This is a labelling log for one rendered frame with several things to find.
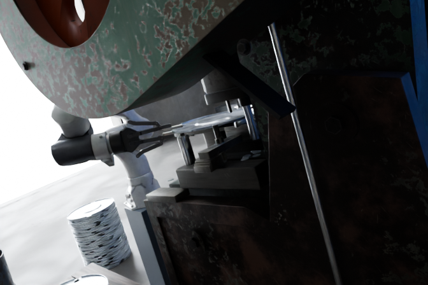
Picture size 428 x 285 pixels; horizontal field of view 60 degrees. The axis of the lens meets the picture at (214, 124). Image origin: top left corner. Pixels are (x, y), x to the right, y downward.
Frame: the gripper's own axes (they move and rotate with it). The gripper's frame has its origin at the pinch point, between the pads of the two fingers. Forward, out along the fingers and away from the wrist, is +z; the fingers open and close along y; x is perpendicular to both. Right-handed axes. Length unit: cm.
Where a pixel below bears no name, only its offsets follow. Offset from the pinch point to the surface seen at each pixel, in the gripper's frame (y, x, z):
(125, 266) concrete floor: -85, 89, -42
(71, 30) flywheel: 32.8, -25.2, -19.4
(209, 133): -3.0, -4.4, 11.3
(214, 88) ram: 11.2, -13.9, 14.5
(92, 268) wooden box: -49, 20, -42
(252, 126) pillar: -0.7, -23.6, 21.3
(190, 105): -39, 597, 57
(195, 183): -13.6, -20.6, 2.5
